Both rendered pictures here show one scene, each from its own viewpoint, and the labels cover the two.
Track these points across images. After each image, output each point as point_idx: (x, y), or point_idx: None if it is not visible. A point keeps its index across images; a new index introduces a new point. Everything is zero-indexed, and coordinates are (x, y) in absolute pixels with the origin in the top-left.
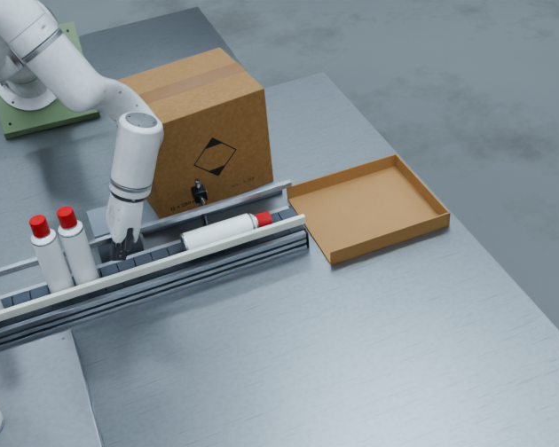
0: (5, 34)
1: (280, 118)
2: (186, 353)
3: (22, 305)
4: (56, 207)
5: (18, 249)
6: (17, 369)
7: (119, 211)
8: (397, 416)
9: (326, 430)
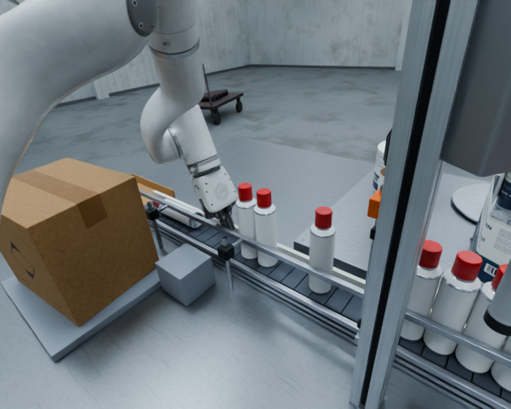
0: (195, 6)
1: None
2: None
3: (303, 255)
4: (139, 379)
5: (224, 364)
6: (341, 243)
7: (225, 174)
8: (253, 165)
9: (272, 174)
